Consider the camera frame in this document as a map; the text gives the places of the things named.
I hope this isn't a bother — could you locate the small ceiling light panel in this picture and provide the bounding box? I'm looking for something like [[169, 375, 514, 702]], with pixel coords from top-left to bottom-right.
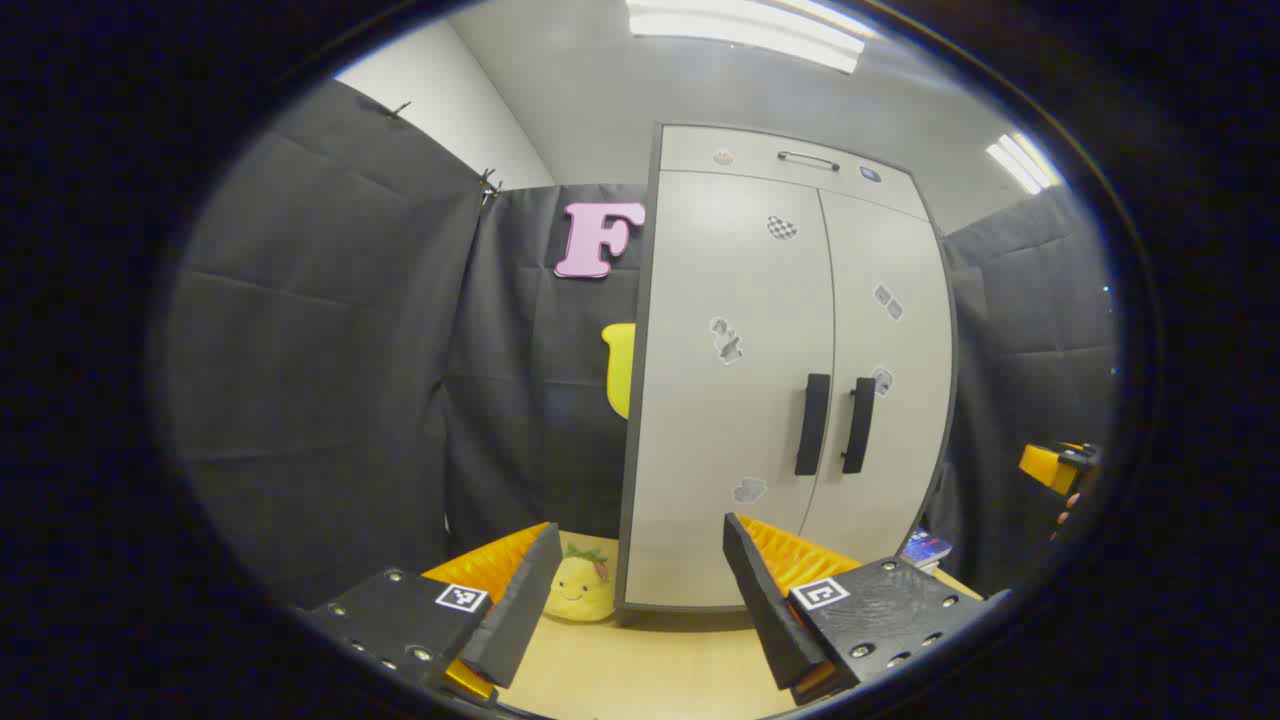
[[985, 132, 1063, 196]]

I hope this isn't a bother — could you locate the blue book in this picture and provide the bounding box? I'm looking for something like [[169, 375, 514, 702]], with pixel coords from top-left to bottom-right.
[[900, 530, 954, 571]]

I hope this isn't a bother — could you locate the yellow plush toy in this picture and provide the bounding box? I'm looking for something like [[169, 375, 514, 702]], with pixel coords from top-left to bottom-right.
[[543, 533, 618, 623]]

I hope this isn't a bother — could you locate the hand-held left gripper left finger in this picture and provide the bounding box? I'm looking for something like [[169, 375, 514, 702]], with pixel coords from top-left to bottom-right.
[[298, 520, 564, 703]]

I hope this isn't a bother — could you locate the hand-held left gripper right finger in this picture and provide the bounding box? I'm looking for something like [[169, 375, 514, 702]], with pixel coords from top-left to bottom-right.
[[722, 512, 991, 706]]

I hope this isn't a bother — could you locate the grey cabinet door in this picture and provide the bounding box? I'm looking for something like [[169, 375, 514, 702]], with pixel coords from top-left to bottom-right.
[[800, 190, 956, 566], [624, 170, 837, 611]]

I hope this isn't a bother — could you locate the black backdrop cloth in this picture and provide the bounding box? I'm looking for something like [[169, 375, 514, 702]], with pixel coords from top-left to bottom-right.
[[160, 78, 1121, 611]]

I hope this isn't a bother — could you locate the grey double-door shoe cabinet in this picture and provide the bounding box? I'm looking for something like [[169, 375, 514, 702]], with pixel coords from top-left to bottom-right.
[[612, 122, 961, 626]]

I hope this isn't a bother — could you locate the large ceiling light panel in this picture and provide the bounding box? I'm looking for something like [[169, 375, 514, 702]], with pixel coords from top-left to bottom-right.
[[625, 0, 867, 76]]

